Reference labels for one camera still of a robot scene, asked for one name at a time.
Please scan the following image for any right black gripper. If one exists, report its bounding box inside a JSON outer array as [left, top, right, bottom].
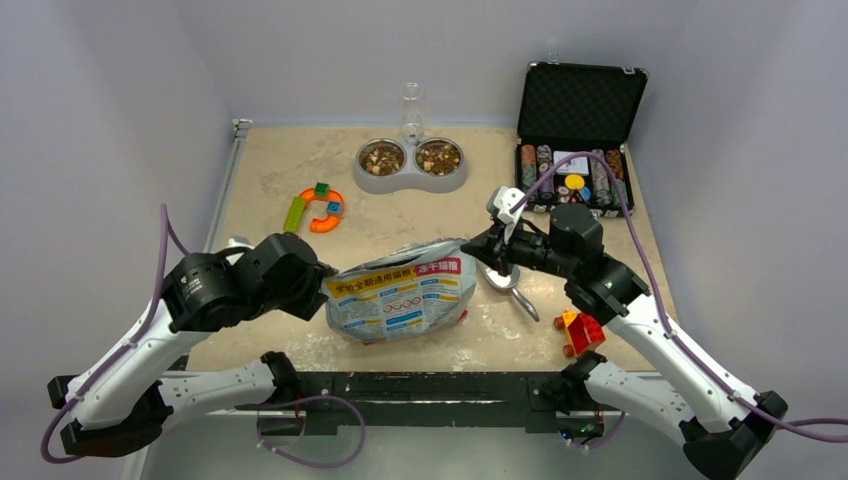
[[463, 215, 577, 278]]

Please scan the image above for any metal food scoop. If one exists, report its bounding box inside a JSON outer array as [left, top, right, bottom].
[[477, 262, 540, 323]]

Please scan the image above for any pet food bag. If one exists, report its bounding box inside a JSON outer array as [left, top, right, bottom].
[[321, 238, 477, 345]]

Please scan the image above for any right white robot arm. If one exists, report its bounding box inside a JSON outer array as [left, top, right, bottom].
[[461, 203, 788, 479]]

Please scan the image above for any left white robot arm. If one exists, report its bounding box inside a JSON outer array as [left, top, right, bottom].
[[41, 233, 335, 463]]

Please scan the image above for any grey double pet bowl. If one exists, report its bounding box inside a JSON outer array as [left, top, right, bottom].
[[353, 137, 469, 194]]

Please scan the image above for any orange green toy block piece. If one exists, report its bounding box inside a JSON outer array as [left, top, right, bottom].
[[283, 182, 345, 233]]

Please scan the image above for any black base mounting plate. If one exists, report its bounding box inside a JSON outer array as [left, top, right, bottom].
[[235, 370, 627, 437]]

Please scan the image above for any red yellow toy block car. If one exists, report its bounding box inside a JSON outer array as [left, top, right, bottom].
[[553, 309, 606, 359]]

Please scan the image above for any clear water bottle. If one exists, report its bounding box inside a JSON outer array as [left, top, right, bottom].
[[401, 82, 424, 145]]

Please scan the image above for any black poker chip case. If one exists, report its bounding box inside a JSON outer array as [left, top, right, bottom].
[[513, 61, 649, 217]]

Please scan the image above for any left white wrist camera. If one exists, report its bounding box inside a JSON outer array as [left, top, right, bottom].
[[222, 236, 254, 256]]

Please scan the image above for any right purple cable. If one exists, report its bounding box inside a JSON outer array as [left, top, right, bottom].
[[510, 152, 848, 444]]

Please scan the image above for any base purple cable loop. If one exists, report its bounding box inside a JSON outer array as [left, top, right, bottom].
[[255, 388, 368, 468]]

